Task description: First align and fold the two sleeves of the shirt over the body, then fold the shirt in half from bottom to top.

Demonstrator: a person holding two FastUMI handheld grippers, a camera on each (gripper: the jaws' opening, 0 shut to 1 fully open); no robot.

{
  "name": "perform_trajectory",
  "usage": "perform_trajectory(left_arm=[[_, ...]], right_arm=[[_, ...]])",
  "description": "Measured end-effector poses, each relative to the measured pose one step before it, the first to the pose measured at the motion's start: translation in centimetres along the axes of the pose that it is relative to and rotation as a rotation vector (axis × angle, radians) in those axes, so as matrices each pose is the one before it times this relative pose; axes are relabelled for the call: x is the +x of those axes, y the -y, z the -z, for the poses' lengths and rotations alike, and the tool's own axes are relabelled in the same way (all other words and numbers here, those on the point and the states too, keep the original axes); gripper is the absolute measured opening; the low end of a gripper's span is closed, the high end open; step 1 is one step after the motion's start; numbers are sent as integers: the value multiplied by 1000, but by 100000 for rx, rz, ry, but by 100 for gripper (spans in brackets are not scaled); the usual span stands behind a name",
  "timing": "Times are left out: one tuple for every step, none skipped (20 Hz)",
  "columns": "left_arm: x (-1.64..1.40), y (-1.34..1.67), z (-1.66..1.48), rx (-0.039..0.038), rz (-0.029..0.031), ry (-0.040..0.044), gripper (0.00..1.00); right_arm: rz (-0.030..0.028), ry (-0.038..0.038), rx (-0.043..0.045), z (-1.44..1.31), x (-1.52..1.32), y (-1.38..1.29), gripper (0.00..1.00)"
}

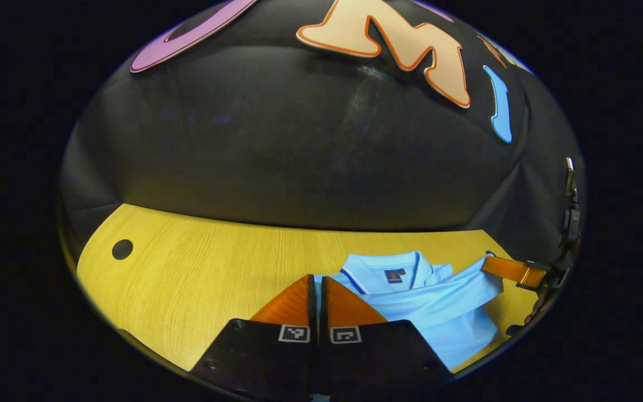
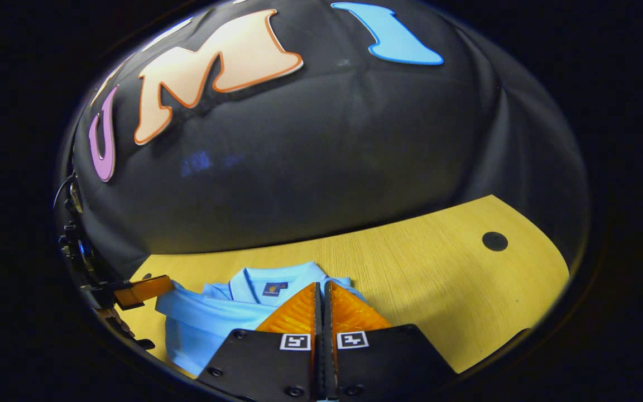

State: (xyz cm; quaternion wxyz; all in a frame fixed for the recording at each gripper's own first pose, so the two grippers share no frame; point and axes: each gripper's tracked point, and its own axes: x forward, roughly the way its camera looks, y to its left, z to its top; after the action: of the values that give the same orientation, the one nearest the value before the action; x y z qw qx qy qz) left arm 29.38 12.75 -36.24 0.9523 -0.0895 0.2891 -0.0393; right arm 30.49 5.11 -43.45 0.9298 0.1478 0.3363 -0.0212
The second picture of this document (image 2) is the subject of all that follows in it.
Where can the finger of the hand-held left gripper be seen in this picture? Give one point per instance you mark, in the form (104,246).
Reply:
(126,330)
(143,290)

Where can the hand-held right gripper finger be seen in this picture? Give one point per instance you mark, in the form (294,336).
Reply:
(329,363)
(317,363)

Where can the light blue T-shirt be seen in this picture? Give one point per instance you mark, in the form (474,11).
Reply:
(204,324)

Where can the black backdrop cloth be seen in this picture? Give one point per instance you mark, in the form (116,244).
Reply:
(327,156)

